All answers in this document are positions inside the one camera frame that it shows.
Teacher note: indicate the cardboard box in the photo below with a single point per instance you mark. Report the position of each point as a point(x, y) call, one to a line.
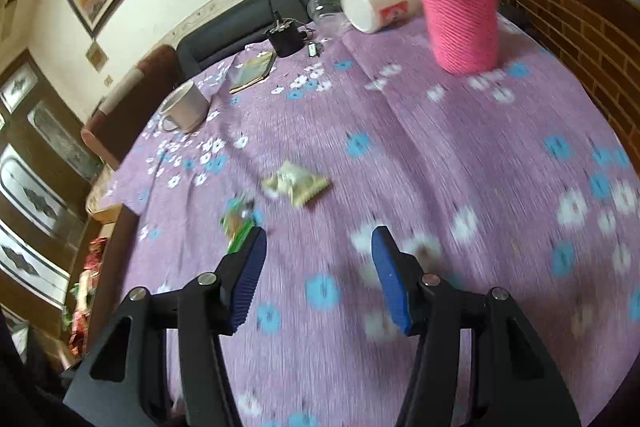
point(119, 225)

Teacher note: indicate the wooden glass door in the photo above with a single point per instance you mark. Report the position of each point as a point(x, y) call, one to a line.
point(46, 176)

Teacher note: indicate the black sofa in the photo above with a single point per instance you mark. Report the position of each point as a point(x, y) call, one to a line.
point(228, 33)

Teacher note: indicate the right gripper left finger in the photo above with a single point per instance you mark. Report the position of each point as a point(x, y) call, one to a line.
point(122, 381)

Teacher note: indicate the white mug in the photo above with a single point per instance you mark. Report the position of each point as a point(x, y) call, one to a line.
point(183, 109)

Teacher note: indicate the small wall plaque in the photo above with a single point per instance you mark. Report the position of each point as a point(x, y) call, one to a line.
point(96, 56)

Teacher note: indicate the clear glass jar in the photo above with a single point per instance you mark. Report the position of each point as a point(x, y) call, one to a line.
point(328, 16)

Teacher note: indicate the brown armchair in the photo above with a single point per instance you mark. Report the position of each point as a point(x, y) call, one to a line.
point(114, 126)

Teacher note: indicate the small card booklet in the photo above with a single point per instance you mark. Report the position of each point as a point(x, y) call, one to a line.
point(252, 71)

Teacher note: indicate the black small object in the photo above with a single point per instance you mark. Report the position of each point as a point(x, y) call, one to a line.
point(287, 36)

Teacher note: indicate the purple floral tablecloth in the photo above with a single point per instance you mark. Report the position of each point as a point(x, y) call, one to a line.
point(511, 178)

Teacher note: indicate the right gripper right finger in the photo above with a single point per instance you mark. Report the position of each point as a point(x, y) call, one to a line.
point(514, 381)

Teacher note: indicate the pale green snack packet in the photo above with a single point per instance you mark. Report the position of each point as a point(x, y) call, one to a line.
point(298, 184)

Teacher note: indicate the red snack packet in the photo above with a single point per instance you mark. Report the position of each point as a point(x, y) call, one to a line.
point(76, 322)

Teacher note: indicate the white plastic canister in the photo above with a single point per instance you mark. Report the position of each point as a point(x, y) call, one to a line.
point(370, 16)

